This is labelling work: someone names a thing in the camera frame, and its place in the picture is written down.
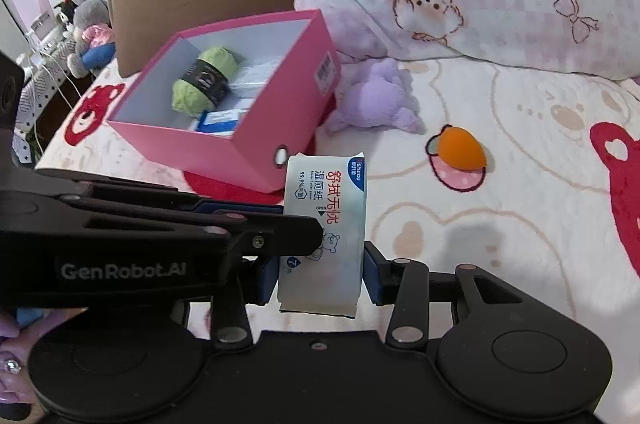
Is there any green yarn ball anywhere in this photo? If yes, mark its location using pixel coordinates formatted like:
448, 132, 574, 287
171, 47, 240, 114

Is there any orange makeup sponge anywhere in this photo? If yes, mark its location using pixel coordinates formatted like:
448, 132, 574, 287
437, 127, 488, 170

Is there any purple plush toy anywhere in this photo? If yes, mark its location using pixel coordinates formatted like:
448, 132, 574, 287
327, 58, 426, 135

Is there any pink cardboard box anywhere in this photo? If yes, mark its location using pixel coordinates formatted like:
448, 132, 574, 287
107, 8, 342, 194

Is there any patterned white cloth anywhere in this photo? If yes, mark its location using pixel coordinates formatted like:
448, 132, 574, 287
10, 39, 71, 165

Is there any white bedside device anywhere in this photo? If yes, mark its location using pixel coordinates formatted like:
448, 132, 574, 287
30, 12, 63, 50

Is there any grey plush toy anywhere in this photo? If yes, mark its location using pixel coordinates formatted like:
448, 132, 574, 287
65, 0, 117, 78

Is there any black and white plush toy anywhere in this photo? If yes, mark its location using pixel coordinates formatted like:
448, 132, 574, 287
54, 0, 76, 40

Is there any clear plastic box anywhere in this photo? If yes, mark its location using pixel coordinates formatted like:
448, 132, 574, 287
232, 57, 281, 98

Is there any person's left hand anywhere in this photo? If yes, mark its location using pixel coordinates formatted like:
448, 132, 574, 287
0, 307, 88, 420

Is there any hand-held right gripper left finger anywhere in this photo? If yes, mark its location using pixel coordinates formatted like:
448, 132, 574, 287
210, 254, 281, 345

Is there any white wet wipes packet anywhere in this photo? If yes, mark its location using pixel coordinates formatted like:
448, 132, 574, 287
277, 151, 368, 320

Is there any blue wet wipes packet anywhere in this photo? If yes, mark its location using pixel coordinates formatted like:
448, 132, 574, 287
192, 104, 251, 137

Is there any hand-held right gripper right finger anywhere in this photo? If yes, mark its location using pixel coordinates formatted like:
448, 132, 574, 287
363, 240, 526, 347

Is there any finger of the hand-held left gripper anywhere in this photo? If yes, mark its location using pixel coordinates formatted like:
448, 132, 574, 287
0, 190, 325, 259
34, 168, 286, 217

